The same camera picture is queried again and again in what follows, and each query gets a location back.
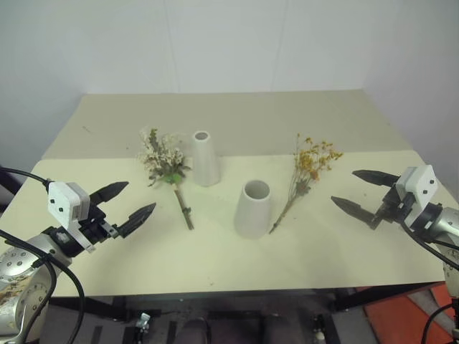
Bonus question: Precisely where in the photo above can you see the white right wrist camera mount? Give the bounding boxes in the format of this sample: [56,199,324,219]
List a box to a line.
[393,164,440,226]

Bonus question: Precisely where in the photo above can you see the orange floor mat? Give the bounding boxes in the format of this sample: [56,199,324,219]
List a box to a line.
[362,281,459,344]

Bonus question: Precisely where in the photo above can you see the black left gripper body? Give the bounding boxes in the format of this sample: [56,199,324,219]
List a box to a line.
[80,195,120,246]

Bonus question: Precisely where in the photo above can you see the yellow dried flower bouquet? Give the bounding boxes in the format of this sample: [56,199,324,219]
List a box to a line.
[268,133,345,235]

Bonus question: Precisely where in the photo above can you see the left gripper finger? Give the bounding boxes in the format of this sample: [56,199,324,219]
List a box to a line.
[116,202,158,239]
[88,181,130,209]

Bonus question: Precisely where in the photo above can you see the dark rounded shape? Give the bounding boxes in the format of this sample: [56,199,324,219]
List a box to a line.
[177,316,209,344]

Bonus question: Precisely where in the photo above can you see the black table frame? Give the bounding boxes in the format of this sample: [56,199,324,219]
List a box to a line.
[49,280,448,344]

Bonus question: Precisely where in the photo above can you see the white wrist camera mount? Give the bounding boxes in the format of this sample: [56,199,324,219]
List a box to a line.
[47,181,97,254]
[393,164,440,226]

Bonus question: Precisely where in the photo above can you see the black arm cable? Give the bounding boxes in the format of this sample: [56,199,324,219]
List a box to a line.
[424,295,459,344]
[0,229,87,344]
[399,219,459,272]
[0,166,52,186]

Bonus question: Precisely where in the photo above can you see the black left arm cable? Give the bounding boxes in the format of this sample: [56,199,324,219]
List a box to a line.
[0,229,87,344]
[0,166,52,186]

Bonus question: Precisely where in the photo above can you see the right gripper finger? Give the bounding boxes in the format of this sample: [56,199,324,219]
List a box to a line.
[351,169,402,188]
[330,195,382,231]

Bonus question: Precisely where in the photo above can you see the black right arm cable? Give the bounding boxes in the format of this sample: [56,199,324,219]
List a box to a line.
[399,219,459,272]
[424,295,459,344]

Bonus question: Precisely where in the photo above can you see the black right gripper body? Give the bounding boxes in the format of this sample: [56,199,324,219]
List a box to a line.
[372,183,414,227]

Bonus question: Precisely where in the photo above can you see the white dried flower bouquet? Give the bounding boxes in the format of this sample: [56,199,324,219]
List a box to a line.
[136,125,196,231]

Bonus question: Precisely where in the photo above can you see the wide white vase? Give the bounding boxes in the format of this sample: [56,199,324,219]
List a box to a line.
[233,179,271,240]

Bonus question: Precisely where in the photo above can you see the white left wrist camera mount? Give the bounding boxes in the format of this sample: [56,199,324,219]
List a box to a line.
[47,181,97,254]

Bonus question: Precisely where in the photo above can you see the tall narrow white vase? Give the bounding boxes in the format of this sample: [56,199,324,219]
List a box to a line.
[191,130,222,188]

